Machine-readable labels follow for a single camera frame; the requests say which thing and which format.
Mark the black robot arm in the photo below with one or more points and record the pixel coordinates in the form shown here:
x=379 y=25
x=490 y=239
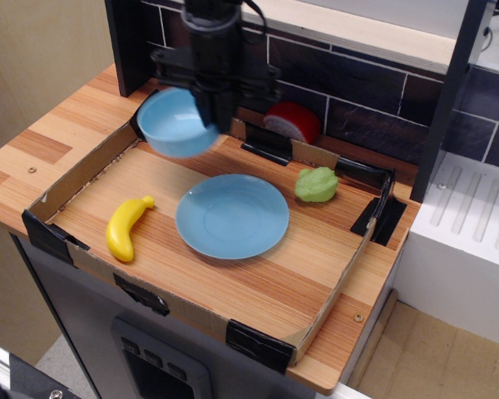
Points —
x=218 y=8

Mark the light blue plate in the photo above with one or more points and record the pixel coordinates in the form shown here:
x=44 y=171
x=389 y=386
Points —
x=232 y=216

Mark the red white toy cheese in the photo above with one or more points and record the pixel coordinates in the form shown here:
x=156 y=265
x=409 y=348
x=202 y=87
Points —
x=294 y=121

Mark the taped cardboard tray border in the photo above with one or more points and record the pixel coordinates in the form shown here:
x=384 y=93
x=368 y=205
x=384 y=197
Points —
x=304 y=303

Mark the black device lower left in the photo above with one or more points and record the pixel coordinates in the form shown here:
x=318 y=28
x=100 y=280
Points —
x=18 y=379

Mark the dark left shelf post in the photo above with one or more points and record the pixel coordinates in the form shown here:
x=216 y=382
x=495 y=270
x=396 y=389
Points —
x=135 y=31

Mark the light blue bowl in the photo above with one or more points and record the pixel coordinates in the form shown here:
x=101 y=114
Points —
x=171 y=124

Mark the dark shelf post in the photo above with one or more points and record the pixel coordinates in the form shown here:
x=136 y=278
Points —
x=135 y=31
x=467 y=49

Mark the dark right shelf post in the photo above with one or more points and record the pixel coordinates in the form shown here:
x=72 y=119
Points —
x=467 y=49

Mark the white toy sink unit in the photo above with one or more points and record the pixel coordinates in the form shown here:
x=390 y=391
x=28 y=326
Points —
x=449 y=268

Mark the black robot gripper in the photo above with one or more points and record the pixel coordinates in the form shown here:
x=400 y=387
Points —
x=217 y=61

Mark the yellow toy banana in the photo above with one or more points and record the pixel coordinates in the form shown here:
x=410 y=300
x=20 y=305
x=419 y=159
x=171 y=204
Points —
x=118 y=230

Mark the grey toy oven front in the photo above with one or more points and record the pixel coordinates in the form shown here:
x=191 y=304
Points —
x=157 y=369

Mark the green toy lettuce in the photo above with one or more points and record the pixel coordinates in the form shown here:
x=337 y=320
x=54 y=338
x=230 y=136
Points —
x=316 y=185

